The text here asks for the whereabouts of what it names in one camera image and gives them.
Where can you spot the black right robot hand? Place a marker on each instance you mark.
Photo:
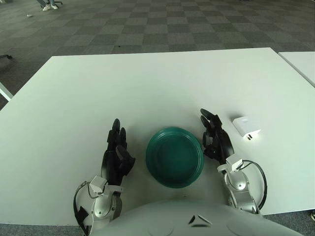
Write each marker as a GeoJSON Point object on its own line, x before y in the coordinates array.
{"type": "Point", "coordinates": [220, 142]}

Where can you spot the person leg in jeans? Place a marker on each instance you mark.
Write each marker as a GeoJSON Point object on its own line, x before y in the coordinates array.
{"type": "Point", "coordinates": [41, 3]}

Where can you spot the green round plate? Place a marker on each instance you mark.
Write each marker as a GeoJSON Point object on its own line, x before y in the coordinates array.
{"type": "Point", "coordinates": [174, 159]}

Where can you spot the white sneaker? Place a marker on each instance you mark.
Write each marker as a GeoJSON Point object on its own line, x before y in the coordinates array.
{"type": "Point", "coordinates": [54, 6]}
{"type": "Point", "coordinates": [46, 8]}

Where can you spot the white neighbouring table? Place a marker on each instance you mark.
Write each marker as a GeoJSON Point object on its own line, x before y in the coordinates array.
{"type": "Point", "coordinates": [302, 64]}

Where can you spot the white charger block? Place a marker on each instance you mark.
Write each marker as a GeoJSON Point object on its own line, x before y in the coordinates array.
{"type": "Point", "coordinates": [243, 126]}

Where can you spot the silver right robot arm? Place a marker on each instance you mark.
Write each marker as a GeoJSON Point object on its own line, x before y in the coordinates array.
{"type": "Point", "coordinates": [240, 189]}

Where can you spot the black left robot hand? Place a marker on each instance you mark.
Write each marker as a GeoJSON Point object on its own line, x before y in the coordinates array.
{"type": "Point", "coordinates": [114, 159]}

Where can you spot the black chair base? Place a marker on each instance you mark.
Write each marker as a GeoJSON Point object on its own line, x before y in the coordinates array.
{"type": "Point", "coordinates": [6, 57]}

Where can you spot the white table edge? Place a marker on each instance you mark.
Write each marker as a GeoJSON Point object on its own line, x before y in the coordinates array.
{"type": "Point", "coordinates": [5, 93]}

